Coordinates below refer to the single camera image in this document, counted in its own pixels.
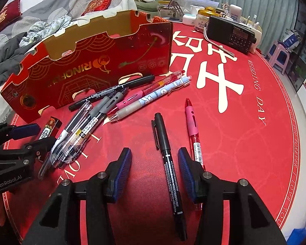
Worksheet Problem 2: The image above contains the blue and white bag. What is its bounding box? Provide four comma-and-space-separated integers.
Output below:
281, 29, 302, 49

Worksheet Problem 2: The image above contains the pink grip red gel pen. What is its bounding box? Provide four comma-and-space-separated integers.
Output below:
106, 70, 186, 116

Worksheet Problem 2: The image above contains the short black marker pen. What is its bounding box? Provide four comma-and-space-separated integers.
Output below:
152, 112, 188, 241

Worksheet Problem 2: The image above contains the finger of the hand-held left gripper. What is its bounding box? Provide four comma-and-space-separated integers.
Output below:
0, 136, 57, 168
0, 122, 41, 149

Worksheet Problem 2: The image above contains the gold lid jar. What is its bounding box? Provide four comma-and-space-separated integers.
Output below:
194, 7, 218, 28

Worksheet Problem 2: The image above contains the dark red embroidered pillow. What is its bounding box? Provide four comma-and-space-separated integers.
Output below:
0, 0, 22, 41

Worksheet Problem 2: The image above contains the metal phone stand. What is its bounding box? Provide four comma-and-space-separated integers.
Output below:
168, 1, 186, 21

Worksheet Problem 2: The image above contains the grey wave pattern blanket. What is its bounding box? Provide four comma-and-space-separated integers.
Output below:
0, 0, 93, 57

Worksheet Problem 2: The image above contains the clear capped black gel pen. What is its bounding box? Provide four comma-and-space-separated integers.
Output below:
50, 101, 93, 160

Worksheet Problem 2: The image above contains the light floral cloth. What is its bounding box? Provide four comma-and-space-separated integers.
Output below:
19, 15, 72, 48

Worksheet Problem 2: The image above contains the long black marker pen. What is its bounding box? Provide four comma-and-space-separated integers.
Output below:
68, 75, 156, 111

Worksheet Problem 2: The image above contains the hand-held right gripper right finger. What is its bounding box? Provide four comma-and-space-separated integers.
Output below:
178, 147, 287, 245

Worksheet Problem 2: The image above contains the red cardboard box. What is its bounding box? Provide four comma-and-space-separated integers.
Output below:
0, 10, 174, 124

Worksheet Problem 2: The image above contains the silver metal rod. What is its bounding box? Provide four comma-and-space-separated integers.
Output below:
203, 26, 235, 57

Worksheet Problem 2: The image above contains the red round table mat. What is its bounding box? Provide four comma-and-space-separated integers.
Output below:
1, 15, 300, 245

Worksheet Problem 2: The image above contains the grey grip clear gel pen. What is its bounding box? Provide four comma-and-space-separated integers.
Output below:
38, 101, 116, 180
57, 92, 124, 168

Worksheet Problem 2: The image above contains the black portable radio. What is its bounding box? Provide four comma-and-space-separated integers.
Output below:
206, 16, 257, 55

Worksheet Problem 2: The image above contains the clear plastic bag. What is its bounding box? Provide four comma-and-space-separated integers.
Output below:
184, 0, 220, 9

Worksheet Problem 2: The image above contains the glass jar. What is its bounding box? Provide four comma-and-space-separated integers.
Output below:
157, 1, 176, 19

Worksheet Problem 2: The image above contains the pink clip red gel pen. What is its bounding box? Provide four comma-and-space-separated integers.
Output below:
185, 98, 204, 211

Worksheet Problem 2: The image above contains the bright red embroidered pillow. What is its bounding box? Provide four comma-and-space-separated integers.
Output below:
81, 0, 114, 16

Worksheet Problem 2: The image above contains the pink plastic stool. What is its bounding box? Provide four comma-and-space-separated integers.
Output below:
265, 41, 292, 75

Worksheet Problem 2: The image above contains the white box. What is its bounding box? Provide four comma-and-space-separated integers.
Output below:
248, 22, 264, 49

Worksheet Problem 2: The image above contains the blue plastic stool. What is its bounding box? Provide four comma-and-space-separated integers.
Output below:
288, 229, 306, 245

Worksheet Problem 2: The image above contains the dark grey cloth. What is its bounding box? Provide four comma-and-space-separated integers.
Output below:
0, 39, 30, 98

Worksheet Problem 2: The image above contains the green sofa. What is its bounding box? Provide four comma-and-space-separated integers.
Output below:
103, 0, 157, 19

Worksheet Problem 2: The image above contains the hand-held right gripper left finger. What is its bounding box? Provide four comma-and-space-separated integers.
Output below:
22, 147, 132, 245

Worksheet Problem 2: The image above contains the white bottle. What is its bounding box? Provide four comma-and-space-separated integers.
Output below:
229, 4, 243, 22

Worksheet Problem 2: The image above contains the dark glass cabinet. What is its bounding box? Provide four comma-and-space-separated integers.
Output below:
286, 4, 306, 93

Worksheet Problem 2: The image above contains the small red patterned box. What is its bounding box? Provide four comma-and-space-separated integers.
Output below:
38, 116, 65, 145

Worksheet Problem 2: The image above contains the white round container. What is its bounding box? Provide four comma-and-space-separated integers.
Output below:
182, 14, 197, 26

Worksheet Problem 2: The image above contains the light blue rabbit print pen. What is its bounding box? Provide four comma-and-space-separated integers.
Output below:
107, 76, 192, 123

